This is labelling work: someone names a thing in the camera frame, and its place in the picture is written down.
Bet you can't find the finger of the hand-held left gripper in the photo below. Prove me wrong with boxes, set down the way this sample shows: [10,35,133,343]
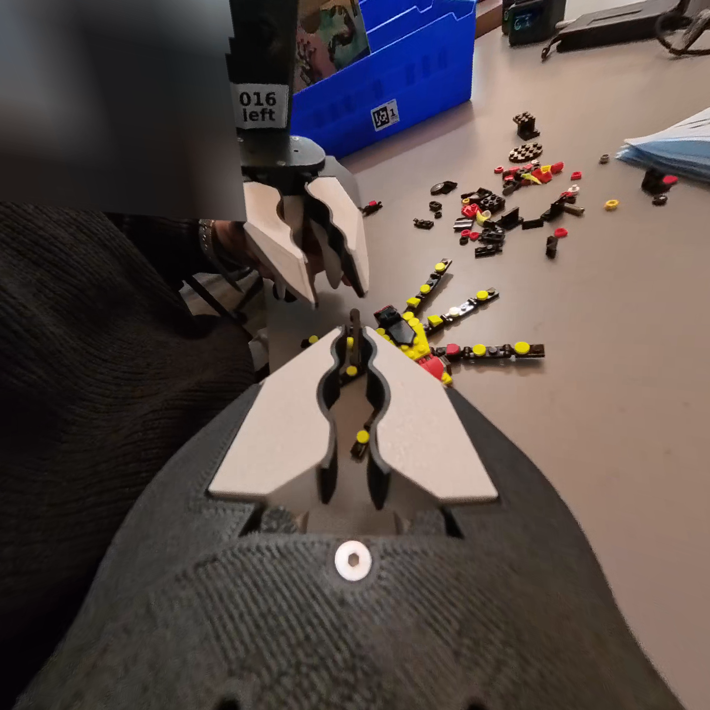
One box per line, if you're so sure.
[243,182,319,308]
[304,156,372,300]

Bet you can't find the lego spider model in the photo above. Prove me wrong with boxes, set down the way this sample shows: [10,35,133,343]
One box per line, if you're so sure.
[300,258,545,461]

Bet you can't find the blue plastic bin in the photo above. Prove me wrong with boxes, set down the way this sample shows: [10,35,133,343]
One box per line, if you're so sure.
[361,0,478,53]

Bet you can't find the pile of loose lego pieces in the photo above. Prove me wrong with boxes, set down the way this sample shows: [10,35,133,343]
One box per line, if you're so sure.
[413,158,680,261]

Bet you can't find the person's left hand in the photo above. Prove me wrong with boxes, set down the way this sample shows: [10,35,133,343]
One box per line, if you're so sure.
[212,199,357,306]

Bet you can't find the lego instruction booklet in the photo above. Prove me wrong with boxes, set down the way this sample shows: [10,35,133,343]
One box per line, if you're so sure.
[617,108,710,184]

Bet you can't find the blue bin with tag sticker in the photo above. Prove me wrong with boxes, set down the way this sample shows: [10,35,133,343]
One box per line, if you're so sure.
[291,33,478,160]

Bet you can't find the black device with display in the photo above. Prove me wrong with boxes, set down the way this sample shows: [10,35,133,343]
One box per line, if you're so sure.
[502,0,568,46]

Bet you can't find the black cable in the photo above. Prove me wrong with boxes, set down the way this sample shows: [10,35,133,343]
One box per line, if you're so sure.
[655,0,710,57]

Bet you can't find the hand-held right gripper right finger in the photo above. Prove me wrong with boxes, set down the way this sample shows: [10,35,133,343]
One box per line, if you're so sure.
[363,326,500,510]

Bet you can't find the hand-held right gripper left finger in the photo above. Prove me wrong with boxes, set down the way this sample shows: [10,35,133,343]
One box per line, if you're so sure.
[207,326,348,507]

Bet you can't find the black charger device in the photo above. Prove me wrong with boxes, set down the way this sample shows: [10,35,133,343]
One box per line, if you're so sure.
[542,0,683,59]

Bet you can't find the person's left forearm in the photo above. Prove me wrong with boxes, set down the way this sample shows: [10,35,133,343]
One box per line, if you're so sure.
[105,211,209,278]

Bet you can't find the printed cardboard box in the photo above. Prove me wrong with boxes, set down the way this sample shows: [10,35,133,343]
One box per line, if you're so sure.
[297,0,371,92]

